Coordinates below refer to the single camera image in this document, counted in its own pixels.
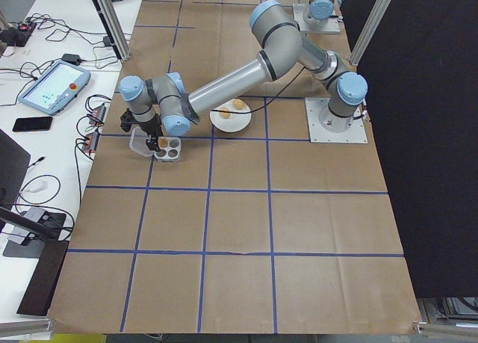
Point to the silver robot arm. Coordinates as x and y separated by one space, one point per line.
231 85
321 8

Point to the black power adapter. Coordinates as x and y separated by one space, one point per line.
71 59
108 41

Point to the metal frame bars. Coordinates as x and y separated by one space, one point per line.
448 309

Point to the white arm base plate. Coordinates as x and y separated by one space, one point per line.
317 133
332 26

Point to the clear plastic egg box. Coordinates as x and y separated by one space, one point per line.
140 143

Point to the aluminium profile post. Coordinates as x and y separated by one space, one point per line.
112 25
373 21

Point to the black smartphone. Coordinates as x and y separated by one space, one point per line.
33 124

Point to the grey docking hub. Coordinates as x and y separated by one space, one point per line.
36 215

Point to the black stand rod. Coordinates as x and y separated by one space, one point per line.
26 225

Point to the black flat board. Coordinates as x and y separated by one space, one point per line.
43 279

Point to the small white charger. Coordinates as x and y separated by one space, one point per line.
38 187

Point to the orange black usb hub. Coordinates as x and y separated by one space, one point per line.
98 113
91 142

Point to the black power strip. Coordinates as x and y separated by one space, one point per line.
16 34

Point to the white round plate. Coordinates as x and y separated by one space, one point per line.
231 124

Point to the black monitor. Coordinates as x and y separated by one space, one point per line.
11 167

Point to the black frame cover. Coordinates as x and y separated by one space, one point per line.
429 133

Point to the brown egg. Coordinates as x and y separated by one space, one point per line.
224 112
239 104
163 142

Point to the grey stand foot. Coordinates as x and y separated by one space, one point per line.
18 247

